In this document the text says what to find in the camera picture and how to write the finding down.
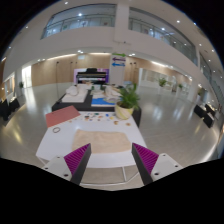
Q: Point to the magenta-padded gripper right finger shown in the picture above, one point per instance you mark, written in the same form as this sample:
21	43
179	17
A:
153	166

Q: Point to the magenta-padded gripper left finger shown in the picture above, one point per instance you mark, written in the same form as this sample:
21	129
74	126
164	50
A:
72	166

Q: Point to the beige fluffy towel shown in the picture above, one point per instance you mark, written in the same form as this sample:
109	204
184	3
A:
101	142

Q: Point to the white table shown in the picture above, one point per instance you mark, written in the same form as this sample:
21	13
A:
58	139

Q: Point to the red flat mat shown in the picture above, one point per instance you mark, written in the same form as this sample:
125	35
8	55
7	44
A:
61	115

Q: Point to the black display platform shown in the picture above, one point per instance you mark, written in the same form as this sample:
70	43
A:
86	106

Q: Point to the potted green plant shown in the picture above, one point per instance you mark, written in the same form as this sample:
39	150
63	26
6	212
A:
128	102

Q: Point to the blue board on platform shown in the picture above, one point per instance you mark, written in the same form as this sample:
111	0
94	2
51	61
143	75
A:
100	102

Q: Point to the black upright piano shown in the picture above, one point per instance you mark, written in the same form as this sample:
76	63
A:
91	75

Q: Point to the white pillar with arrow signs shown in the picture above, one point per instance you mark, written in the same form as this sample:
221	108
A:
117	68

